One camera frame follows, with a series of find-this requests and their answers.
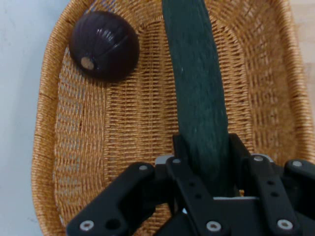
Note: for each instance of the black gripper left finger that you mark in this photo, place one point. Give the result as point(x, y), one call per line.
point(147, 196)

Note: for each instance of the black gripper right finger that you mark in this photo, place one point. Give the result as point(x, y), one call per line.
point(268, 182)

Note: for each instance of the dark green toy cucumber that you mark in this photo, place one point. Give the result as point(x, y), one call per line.
point(197, 98)

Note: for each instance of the woven wicker basket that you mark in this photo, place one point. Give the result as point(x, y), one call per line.
point(137, 115)

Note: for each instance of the dark purple toy onion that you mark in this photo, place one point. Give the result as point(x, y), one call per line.
point(104, 45)

